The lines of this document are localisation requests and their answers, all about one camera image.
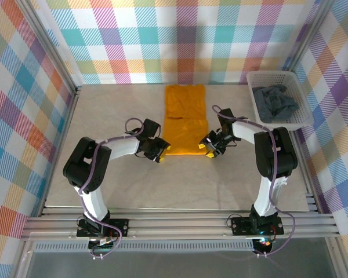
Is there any yellow t-shirt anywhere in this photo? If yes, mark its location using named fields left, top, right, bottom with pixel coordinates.
left=163, top=83, right=209, bottom=157

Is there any blue-grey t-shirt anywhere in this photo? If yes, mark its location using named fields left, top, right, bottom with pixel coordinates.
left=251, top=83, right=299, bottom=124

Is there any white plastic mesh basket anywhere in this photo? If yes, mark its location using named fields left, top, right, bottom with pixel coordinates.
left=246, top=71, right=313, bottom=131

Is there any grey metal panel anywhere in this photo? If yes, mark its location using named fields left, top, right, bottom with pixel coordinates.
left=26, top=249, right=337, bottom=278

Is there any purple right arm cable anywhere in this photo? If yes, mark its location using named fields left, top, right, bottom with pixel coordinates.
left=212, top=104, right=296, bottom=258

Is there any aluminium mounting rail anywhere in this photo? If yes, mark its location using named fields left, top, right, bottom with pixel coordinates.
left=20, top=213, right=342, bottom=241

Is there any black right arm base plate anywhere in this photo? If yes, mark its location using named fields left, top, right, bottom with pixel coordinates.
left=230, top=216, right=285, bottom=236

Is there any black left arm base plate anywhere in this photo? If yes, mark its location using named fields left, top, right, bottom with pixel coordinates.
left=76, top=218, right=130, bottom=238

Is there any aluminium frame side rail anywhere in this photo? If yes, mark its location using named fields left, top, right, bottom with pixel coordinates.
left=289, top=130, right=321, bottom=215
left=40, top=85, right=84, bottom=218

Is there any grey slotted cable duct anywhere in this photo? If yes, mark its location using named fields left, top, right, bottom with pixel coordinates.
left=31, top=242, right=256, bottom=253

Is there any aluminium frame post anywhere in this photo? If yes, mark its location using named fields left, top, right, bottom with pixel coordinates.
left=282, top=0, right=336, bottom=73
left=16, top=0, right=84, bottom=99

